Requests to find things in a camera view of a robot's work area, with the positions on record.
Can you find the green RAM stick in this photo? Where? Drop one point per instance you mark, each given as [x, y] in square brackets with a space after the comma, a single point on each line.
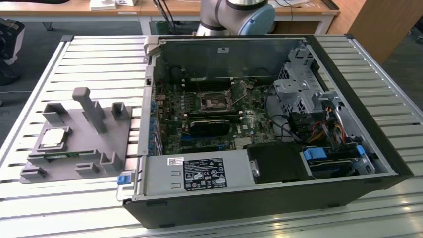
[70, 154]

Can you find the blue disk carrier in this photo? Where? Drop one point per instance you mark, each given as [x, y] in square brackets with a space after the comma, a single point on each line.
[313, 153]

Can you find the wooden cabinet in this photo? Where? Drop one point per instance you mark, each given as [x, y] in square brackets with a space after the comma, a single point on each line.
[379, 24]

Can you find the CPU socket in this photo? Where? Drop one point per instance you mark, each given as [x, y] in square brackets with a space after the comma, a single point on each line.
[215, 101]

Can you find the round coin battery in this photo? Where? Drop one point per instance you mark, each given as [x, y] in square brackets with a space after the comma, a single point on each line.
[249, 86]

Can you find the grey parts rack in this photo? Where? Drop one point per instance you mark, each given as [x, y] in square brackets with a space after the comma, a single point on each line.
[82, 138]

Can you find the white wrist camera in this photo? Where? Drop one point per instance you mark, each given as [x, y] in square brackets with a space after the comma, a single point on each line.
[17, 42]

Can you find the white box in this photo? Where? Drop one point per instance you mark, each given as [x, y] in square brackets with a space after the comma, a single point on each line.
[101, 7]

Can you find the thin metal locking lever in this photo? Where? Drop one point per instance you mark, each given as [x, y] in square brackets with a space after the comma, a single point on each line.
[197, 85]

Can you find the green motherboard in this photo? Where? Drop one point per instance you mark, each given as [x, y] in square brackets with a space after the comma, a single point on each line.
[260, 124]

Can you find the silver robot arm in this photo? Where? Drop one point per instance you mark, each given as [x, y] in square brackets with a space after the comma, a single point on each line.
[211, 12]

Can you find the black plastic air shroud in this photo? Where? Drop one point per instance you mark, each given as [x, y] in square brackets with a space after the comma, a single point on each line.
[277, 161]

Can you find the grey power supply unit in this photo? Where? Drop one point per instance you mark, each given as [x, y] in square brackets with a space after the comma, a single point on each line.
[164, 183]

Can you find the blue case latch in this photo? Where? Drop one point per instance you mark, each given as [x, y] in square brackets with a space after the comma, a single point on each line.
[122, 179]

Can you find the black graphics card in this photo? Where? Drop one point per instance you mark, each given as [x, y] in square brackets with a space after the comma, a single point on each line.
[209, 129]

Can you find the blue plastic clip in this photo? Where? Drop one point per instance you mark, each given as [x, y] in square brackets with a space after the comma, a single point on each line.
[360, 151]

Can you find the silver CPU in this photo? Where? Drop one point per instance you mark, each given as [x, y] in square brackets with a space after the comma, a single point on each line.
[52, 137]

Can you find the silver chipset heatsink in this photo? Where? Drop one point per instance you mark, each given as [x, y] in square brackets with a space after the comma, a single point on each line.
[243, 143]

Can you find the metal drive cage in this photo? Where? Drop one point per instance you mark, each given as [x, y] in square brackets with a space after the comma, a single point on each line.
[297, 91]

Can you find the black PC case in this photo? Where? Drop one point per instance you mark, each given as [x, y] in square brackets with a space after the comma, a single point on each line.
[231, 210]

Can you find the white paper sheets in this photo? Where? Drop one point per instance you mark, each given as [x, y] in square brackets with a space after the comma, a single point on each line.
[293, 2]

